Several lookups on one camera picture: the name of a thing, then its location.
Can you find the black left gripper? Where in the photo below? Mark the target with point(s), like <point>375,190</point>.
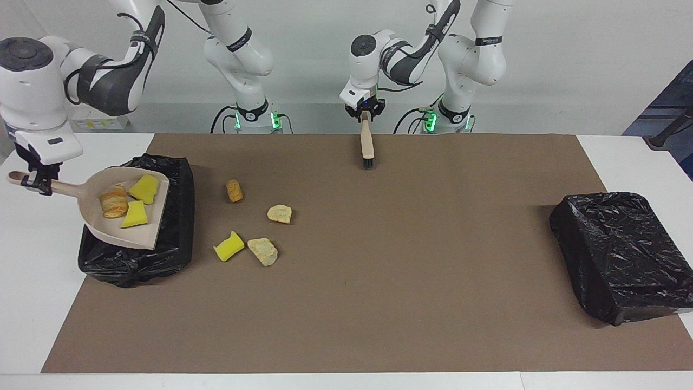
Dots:
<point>367,103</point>

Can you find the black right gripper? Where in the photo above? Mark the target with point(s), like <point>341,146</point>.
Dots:
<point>42,167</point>

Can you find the beige brush with black bristles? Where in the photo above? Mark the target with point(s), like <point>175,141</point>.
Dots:
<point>367,143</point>

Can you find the beige plastic dustpan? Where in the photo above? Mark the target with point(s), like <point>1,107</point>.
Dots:
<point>97,227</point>

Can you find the tan lump with orange streaks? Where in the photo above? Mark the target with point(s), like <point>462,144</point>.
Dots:
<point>113,201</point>

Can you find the yellow sponge piece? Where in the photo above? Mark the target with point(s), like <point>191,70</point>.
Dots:
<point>144,188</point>
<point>228,247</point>
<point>135,214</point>

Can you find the small pale tan lump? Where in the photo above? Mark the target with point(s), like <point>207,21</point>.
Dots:
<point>280,213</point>

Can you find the orange-brown bread roll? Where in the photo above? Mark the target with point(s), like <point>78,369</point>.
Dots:
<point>234,190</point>

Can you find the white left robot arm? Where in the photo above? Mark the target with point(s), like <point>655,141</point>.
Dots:
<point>471,54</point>

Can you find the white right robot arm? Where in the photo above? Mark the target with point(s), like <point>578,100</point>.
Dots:
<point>38,81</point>

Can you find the bin lined with black bag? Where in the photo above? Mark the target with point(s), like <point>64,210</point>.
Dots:
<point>176,216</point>
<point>622,254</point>

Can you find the white power socket box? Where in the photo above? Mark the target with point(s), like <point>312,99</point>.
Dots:
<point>103,123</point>

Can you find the large pale tan crumpled lump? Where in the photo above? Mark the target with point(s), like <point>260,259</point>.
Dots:
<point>263,251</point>

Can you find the brown table mat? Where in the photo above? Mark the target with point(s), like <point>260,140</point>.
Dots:
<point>346,325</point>

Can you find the black stand leg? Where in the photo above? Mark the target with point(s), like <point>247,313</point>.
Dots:
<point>666,135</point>

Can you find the dark blue panel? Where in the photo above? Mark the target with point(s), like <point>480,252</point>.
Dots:
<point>674,97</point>

